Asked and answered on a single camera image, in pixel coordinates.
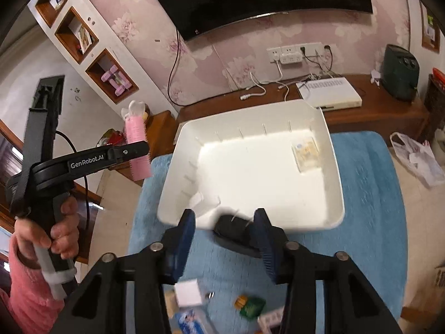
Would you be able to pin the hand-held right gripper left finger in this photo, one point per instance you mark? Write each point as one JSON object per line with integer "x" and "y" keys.
{"x": 182, "y": 247}

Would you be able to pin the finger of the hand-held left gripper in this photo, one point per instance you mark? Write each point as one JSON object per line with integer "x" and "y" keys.
{"x": 128, "y": 151}

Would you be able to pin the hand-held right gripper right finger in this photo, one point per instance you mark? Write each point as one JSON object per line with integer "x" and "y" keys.
{"x": 266, "y": 247}

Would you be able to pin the pink hair roller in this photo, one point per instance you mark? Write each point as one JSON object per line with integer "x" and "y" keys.
{"x": 134, "y": 130}

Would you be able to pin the black device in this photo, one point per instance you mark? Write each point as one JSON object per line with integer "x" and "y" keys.
{"x": 233, "y": 229}

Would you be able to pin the white plastic storage bin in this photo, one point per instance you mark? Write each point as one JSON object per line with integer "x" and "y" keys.
{"x": 250, "y": 167}

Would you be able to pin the person's left forearm pink sleeve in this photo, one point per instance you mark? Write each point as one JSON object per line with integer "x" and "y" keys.
{"x": 27, "y": 292}

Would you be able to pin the person's left hand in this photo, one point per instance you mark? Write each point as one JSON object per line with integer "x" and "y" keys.
{"x": 67, "y": 229}

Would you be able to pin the red gift box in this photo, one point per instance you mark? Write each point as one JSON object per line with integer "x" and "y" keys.
{"x": 111, "y": 137}

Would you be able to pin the wooden side cabinet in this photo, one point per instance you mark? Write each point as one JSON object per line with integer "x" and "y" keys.
{"x": 163, "y": 128}

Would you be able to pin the white charger plug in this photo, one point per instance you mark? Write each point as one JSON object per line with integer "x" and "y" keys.
{"x": 187, "y": 294}

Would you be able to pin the green and yellow toy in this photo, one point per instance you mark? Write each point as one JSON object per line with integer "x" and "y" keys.
{"x": 252, "y": 308}

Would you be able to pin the clear box with blue print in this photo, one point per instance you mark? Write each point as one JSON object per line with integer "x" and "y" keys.
{"x": 189, "y": 322}

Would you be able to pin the clear small packet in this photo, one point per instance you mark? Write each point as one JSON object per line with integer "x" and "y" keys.
{"x": 306, "y": 155}

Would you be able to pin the blue fluffy mat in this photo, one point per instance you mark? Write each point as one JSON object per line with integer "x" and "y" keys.
{"x": 365, "y": 215}

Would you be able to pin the picture book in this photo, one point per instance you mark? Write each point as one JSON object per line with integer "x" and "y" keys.
{"x": 84, "y": 40}

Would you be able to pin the white set-top box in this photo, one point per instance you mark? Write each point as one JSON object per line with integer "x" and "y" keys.
{"x": 330, "y": 94}

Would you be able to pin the white plastic bag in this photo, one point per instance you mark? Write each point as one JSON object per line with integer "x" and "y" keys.
{"x": 417, "y": 156}

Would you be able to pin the printed cardboard box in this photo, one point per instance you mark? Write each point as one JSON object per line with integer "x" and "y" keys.
{"x": 439, "y": 280}

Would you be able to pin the wooden television cabinet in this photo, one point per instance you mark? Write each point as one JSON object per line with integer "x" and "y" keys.
{"x": 382, "y": 111}

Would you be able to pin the small white figurine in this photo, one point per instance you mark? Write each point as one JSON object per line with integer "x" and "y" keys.
{"x": 375, "y": 76}

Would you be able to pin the dark green air fryer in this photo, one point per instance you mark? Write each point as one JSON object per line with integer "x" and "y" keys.
{"x": 399, "y": 73}

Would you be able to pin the white wall shelf unit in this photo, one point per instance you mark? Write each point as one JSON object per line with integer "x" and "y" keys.
{"x": 100, "y": 31}

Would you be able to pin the white wall socket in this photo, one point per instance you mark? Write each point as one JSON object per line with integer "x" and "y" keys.
{"x": 290, "y": 49}
{"x": 274, "y": 54}

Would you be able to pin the cork wall board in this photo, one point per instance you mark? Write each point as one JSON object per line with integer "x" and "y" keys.
{"x": 431, "y": 31}

